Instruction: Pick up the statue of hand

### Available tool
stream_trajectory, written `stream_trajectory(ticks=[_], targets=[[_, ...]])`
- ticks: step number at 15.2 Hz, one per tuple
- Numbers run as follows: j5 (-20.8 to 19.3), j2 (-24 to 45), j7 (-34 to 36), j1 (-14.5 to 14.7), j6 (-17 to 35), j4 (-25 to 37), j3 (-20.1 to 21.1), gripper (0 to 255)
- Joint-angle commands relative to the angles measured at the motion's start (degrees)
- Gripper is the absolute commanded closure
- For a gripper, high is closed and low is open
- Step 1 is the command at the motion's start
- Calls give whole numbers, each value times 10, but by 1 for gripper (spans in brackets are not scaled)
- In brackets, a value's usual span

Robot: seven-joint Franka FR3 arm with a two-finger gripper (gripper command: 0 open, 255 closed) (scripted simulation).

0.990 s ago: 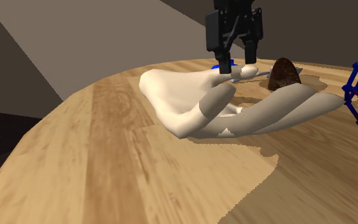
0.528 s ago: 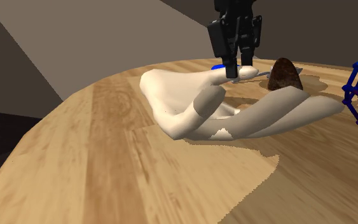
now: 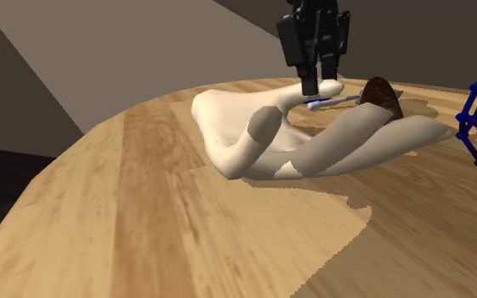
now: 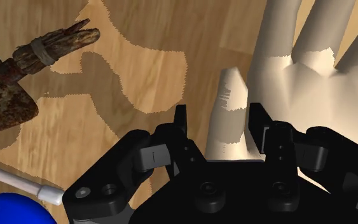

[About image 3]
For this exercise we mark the white and blue pen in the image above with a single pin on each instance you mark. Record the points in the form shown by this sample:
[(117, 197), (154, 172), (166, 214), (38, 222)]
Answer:
[(325, 103)]

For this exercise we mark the round wooden table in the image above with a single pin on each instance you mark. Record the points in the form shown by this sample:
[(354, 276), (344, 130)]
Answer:
[(147, 214)]

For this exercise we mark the cream hand-shaped sculpture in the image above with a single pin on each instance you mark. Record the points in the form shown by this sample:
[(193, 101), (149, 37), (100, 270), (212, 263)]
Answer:
[(238, 119)]

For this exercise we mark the brown oval object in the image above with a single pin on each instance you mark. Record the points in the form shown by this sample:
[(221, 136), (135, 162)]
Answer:
[(380, 95)]

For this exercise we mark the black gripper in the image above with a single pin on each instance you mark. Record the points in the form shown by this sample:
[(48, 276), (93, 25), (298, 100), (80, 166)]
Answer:
[(313, 16)]

